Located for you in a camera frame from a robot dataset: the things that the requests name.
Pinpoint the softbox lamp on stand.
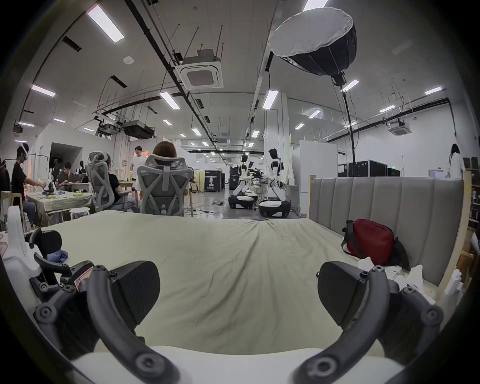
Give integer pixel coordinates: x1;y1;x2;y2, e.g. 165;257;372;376
268;7;359;178

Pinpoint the red bag with black strap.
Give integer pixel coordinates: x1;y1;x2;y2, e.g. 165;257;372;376
340;219;410;269

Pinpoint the wooden shelf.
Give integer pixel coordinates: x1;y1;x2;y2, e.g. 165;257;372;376
463;157;480;263

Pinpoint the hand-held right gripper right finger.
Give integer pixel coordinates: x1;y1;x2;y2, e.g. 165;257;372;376
292;261;445;384

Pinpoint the bed with pale green sheet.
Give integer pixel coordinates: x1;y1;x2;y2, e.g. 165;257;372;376
37;209;440;355

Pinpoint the grey padded headboard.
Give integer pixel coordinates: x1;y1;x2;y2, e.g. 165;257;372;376
307;175;466;297

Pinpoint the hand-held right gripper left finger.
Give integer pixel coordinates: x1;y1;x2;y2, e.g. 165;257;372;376
34;261;181;384

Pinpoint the black sign stand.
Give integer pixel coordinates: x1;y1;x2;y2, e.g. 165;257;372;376
203;169;225;193

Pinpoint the row of black cases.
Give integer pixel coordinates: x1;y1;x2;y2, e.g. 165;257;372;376
337;160;403;178

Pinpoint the crumpled white paper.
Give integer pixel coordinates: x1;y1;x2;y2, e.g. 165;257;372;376
357;256;437;305

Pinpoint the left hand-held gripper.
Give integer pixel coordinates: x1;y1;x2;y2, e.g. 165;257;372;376
0;205;74;301

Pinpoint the table with pale green cloth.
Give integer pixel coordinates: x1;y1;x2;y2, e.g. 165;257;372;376
25;188;95;226

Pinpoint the white plastic bottle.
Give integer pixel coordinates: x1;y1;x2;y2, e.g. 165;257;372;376
446;268;464;297

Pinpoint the grey mesh office chair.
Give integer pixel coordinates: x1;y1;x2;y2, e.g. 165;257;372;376
136;154;193;218
85;151;127;213

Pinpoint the white humanoid robot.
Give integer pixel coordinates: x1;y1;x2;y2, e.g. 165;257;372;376
258;148;292;218
228;152;260;209

